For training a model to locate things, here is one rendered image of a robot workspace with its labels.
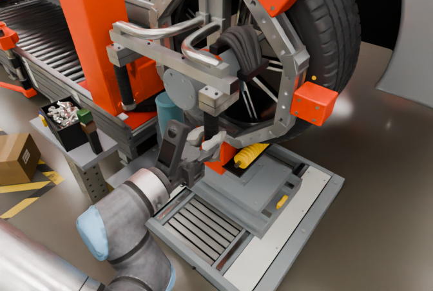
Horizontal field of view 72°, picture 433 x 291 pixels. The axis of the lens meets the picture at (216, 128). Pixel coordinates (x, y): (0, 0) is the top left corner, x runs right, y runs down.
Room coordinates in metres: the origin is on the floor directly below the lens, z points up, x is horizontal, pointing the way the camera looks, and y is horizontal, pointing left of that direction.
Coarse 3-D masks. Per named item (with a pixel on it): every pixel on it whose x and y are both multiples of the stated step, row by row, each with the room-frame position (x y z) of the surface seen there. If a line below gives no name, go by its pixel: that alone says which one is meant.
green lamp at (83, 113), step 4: (84, 108) 0.86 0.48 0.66; (76, 112) 0.84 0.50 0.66; (80, 112) 0.84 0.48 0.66; (84, 112) 0.84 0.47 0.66; (88, 112) 0.84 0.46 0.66; (80, 116) 0.82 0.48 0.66; (84, 116) 0.83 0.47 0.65; (88, 116) 0.84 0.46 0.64; (92, 116) 0.85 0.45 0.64; (80, 120) 0.83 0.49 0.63; (84, 120) 0.82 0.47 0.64; (88, 120) 0.83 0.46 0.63
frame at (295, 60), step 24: (168, 0) 0.91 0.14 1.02; (168, 24) 0.99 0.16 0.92; (264, 24) 0.70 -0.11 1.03; (288, 24) 0.71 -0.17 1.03; (168, 48) 0.99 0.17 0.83; (288, 48) 0.66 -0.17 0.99; (288, 72) 0.65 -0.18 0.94; (288, 96) 0.64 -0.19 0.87; (192, 120) 0.87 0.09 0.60; (288, 120) 0.64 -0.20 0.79; (240, 144) 0.73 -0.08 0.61
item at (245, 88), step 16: (192, 0) 1.03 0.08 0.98; (240, 0) 0.88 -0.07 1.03; (176, 16) 1.02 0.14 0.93; (192, 16) 1.01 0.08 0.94; (240, 16) 0.88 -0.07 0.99; (192, 32) 1.08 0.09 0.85; (176, 48) 1.03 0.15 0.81; (272, 64) 0.81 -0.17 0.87; (240, 80) 0.87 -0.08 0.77; (256, 80) 0.83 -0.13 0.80; (240, 96) 1.00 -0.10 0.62; (256, 96) 1.00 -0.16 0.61; (272, 96) 0.79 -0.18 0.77; (224, 112) 0.90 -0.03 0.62; (240, 112) 0.90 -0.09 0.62; (256, 112) 0.82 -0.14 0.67; (272, 112) 0.84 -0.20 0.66
